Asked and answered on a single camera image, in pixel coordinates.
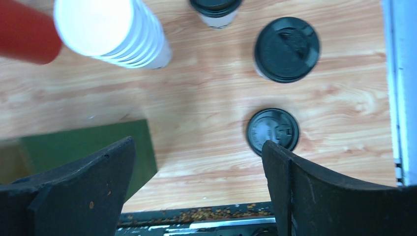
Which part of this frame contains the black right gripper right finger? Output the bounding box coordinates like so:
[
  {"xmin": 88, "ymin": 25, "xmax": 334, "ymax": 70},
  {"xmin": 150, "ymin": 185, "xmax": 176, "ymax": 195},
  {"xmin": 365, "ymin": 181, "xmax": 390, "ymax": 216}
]
[{"xmin": 262, "ymin": 141, "xmax": 417, "ymax": 236}]

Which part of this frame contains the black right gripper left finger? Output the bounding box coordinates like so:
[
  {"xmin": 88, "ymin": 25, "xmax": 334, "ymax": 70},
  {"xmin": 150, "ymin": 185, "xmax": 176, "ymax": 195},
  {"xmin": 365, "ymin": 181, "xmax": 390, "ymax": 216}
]
[{"xmin": 0, "ymin": 137, "xmax": 136, "ymax": 236}]

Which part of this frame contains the green paper bag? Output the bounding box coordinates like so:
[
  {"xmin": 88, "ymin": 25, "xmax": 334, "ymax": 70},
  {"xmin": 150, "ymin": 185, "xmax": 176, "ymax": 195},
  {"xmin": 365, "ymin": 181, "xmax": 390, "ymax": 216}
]
[{"xmin": 0, "ymin": 119, "xmax": 158, "ymax": 199}]

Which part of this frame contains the black plastic cup lid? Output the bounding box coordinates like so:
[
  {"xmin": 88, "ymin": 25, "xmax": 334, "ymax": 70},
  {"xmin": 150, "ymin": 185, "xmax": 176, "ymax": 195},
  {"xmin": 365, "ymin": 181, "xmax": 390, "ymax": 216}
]
[{"xmin": 253, "ymin": 17, "xmax": 321, "ymax": 84}]

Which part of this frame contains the white paper cup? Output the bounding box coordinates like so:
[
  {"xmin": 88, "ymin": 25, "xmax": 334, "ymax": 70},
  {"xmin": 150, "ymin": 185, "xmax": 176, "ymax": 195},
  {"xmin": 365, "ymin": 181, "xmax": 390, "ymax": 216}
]
[
  {"xmin": 254, "ymin": 62, "xmax": 272, "ymax": 81},
  {"xmin": 189, "ymin": 0, "xmax": 242, "ymax": 30}
]

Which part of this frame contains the black lid stack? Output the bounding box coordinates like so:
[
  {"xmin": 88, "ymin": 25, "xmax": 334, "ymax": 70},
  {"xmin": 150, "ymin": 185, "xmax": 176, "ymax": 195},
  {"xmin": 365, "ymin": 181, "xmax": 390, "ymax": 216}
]
[{"xmin": 245, "ymin": 108, "xmax": 300, "ymax": 156}]

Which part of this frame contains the stack of white paper cups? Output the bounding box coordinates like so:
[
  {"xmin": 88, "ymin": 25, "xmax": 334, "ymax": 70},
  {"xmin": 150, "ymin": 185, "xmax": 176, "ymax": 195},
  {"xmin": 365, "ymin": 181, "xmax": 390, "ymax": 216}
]
[{"xmin": 53, "ymin": 0, "xmax": 173, "ymax": 70}]

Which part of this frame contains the red straw holder cup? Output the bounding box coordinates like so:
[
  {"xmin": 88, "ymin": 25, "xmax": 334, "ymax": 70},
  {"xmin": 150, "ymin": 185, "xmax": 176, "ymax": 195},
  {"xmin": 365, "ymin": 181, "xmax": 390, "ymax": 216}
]
[{"xmin": 0, "ymin": 0, "xmax": 62, "ymax": 65}]

